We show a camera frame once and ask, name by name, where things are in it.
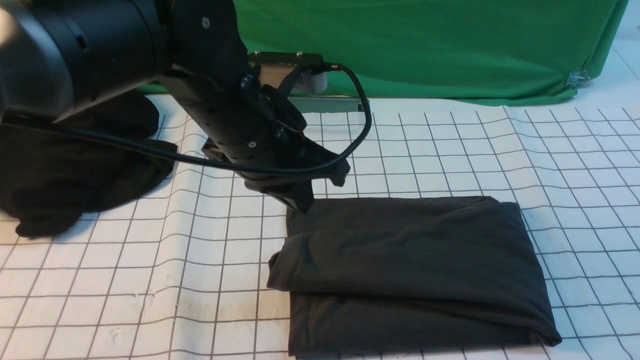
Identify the green backdrop cloth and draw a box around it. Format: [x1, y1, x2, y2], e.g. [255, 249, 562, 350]
[234, 0, 628, 106]

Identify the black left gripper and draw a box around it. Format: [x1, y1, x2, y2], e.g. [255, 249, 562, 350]
[160, 70, 351, 214]

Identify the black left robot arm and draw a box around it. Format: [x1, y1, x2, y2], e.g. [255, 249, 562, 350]
[1, 0, 350, 213]

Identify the gray long sleeve shirt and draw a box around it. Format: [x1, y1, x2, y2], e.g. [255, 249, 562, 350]
[267, 196, 563, 358]

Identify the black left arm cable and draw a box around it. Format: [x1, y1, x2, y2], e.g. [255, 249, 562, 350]
[0, 62, 373, 177]

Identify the gray metal bar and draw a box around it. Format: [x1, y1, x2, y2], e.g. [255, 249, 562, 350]
[288, 96, 364, 114]

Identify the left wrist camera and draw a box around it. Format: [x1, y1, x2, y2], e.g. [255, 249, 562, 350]
[248, 51, 329, 96]

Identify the black crumpled garment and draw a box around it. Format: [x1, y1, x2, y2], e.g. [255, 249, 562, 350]
[0, 91, 178, 239]

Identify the metal binder clip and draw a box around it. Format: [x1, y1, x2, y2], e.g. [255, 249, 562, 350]
[566, 70, 591, 89]

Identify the white grid paper mat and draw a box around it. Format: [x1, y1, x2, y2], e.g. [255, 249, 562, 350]
[0, 96, 640, 360]

